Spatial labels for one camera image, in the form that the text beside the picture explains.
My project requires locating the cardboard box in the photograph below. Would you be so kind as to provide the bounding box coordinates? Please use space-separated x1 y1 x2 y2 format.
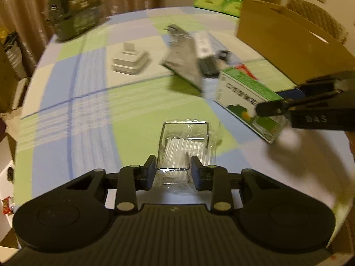
236 0 355 92

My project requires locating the green and white carton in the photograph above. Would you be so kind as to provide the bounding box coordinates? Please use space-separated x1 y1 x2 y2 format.
213 64 289 145

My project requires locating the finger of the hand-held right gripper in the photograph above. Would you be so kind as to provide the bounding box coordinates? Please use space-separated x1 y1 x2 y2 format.
296 78 338 95
254 89 338 117

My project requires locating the clear plastic packet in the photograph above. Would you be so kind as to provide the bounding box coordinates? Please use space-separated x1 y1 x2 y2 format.
154 120 222 200

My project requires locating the dark green wrapped food pack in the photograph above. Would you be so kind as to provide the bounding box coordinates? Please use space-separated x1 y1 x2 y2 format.
41 0 102 42

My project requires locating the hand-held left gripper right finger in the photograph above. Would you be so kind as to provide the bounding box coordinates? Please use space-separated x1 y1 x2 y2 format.
191 155 280 214

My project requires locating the silver foil bag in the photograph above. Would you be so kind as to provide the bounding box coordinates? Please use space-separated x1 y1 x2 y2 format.
159 23 206 95

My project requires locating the red snack packet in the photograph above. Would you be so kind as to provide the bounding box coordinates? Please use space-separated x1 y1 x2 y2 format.
1 196 15 215

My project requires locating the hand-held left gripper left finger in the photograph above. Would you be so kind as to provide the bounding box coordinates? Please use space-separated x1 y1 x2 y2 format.
65 155 158 215

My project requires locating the grey plastic bag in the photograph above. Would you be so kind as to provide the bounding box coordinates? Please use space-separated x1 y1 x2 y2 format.
2 30 28 78

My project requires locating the white power adapter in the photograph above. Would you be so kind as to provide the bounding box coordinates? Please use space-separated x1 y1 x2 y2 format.
111 42 152 75

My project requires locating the black cable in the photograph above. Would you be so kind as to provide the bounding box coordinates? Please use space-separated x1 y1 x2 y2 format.
200 49 231 75

